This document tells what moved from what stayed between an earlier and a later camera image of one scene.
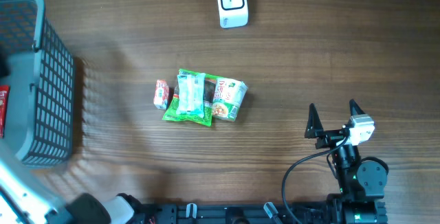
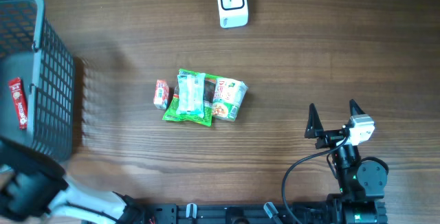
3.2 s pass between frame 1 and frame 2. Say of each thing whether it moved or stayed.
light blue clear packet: stayed
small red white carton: stayed
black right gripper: stayed
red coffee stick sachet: moved
